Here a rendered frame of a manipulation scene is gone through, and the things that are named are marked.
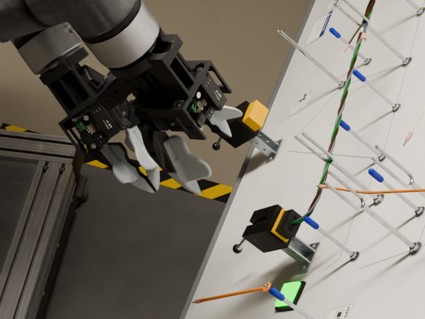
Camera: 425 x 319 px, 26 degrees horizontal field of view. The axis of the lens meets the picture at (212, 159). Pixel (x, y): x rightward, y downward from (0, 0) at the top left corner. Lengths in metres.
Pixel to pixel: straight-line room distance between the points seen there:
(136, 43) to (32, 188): 1.50
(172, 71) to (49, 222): 1.42
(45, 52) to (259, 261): 0.43
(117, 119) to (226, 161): 1.55
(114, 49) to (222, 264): 0.58
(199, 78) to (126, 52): 0.09
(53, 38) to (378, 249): 0.48
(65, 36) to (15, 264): 1.17
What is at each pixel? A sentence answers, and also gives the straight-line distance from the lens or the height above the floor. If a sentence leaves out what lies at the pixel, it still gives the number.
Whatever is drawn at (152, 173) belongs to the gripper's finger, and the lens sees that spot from 1.24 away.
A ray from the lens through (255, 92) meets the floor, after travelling 2.90.
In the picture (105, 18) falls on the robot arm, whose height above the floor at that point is 1.51.
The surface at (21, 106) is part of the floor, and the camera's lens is 2.91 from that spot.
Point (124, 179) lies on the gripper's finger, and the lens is 1.22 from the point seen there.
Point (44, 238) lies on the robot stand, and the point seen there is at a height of 0.23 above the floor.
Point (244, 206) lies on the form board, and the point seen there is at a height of 0.91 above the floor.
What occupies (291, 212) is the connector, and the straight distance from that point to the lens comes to 1.16.
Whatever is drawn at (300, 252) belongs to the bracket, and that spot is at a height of 1.10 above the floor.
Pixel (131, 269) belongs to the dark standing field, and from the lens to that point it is 2.51.
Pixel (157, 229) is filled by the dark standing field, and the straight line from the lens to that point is 2.58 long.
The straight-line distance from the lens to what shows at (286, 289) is 1.21.
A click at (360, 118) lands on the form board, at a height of 1.11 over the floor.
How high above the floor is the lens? 2.14
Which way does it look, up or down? 52 degrees down
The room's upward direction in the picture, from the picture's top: straight up
